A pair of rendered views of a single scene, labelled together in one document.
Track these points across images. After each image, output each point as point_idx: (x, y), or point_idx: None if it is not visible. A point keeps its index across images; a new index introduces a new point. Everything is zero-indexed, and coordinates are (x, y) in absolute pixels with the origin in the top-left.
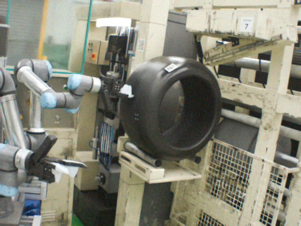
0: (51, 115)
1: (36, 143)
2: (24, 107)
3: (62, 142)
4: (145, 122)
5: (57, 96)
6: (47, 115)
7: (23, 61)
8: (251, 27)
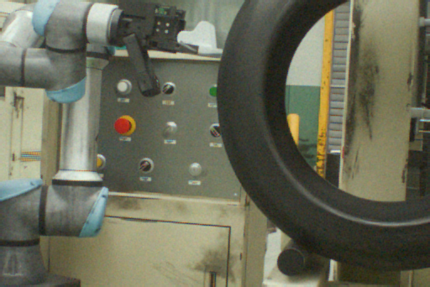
0: (180, 163)
1: (60, 207)
2: (108, 139)
3: (199, 235)
4: (228, 121)
5: (0, 52)
6: (167, 164)
7: (31, 4)
8: None
